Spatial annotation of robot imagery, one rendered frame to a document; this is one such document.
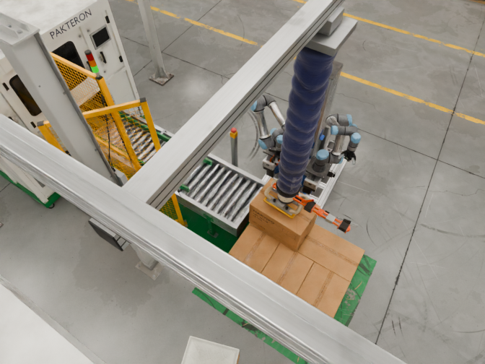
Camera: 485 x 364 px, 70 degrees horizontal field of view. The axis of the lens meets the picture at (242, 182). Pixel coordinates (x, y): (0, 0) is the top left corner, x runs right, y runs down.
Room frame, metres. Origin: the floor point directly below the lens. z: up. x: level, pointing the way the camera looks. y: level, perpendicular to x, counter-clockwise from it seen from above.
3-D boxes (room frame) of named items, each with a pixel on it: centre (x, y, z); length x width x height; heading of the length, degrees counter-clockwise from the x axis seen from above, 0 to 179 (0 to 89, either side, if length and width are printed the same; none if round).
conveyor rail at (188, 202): (2.30, 1.05, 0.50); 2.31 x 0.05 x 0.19; 57
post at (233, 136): (2.67, 0.10, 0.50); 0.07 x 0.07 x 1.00; 57
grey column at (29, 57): (1.49, 1.06, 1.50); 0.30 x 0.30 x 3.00; 57
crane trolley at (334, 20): (1.74, -0.43, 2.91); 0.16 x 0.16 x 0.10; 57
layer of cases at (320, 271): (1.33, -0.52, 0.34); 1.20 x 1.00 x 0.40; 57
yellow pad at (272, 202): (1.67, -0.37, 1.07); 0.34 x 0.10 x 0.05; 53
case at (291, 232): (1.74, -0.43, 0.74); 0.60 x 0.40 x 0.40; 54
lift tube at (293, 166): (1.74, -0.42, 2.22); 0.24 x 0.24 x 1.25
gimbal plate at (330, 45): (1.74, -0.43, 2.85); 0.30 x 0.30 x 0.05; 57
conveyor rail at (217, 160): (2.85, 0.69, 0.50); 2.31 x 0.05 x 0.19; 57
